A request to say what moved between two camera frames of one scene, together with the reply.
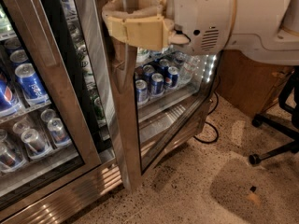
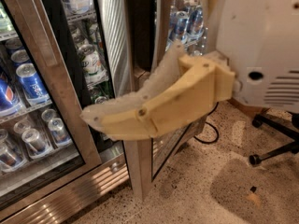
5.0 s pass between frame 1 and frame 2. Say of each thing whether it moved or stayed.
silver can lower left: stayed
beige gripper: moved
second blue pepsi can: stayed
